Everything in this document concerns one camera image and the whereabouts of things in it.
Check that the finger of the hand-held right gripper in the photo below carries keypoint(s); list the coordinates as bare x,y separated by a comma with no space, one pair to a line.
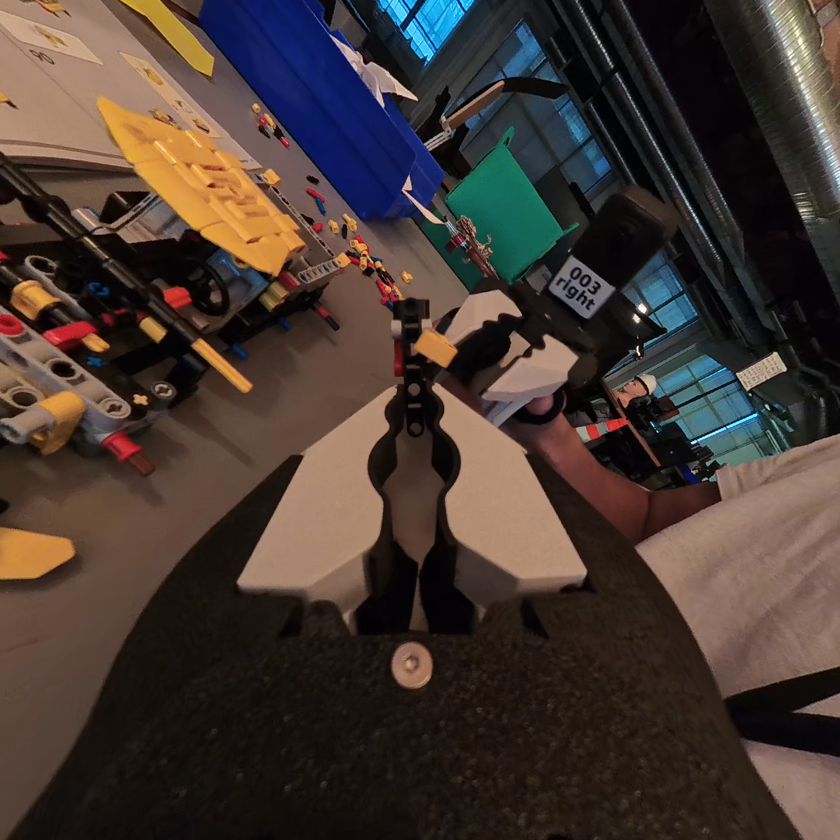
482,315
538,374

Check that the wooden board on stand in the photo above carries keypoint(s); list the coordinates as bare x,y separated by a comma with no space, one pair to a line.
476,105

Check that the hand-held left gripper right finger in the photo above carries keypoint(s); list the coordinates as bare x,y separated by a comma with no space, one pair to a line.
512,525

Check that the white wall notice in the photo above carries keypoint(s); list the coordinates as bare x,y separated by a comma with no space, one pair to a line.
760,372

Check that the person's right hand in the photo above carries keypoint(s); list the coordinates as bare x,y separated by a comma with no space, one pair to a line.
561,439

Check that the silver ventilation duct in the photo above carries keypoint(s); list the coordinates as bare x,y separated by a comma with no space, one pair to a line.
774,79

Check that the small yellow black brick assembly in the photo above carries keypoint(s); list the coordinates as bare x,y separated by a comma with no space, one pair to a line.
434,348

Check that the large paned window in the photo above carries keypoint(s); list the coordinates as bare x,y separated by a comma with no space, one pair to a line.
682,387

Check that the yellow black brick car model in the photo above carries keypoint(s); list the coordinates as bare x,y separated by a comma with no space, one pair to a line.
216,190

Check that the blue plastic bin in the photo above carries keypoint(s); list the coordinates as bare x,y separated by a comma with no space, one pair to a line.
315,85

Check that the small brown toy figure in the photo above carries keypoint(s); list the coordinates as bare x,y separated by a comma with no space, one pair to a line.
474,246

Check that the grey desk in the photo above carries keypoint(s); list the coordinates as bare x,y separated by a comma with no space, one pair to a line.
216,499

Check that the orange striped barrier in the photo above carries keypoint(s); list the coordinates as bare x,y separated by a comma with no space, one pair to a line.
597,430

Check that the open instruction booklet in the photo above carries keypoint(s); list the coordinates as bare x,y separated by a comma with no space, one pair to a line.
59,98

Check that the yellow flat card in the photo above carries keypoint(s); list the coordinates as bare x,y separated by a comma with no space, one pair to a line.
174,33

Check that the yellow pointed panel piece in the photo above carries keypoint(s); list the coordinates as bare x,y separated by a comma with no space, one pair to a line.
33,554

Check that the white paper scrap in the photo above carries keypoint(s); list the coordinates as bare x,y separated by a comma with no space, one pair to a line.
423,200

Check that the person's right forearm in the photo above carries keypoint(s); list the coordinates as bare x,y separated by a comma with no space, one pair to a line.
630,499

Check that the white crumpled paper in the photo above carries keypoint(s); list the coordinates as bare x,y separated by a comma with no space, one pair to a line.
377,75

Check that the pile of small connector pins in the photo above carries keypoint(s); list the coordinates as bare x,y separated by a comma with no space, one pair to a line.
377,266

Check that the green plastic bin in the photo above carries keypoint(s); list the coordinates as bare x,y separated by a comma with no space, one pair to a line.
505,210

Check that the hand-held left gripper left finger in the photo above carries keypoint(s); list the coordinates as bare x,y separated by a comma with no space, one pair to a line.
308,525

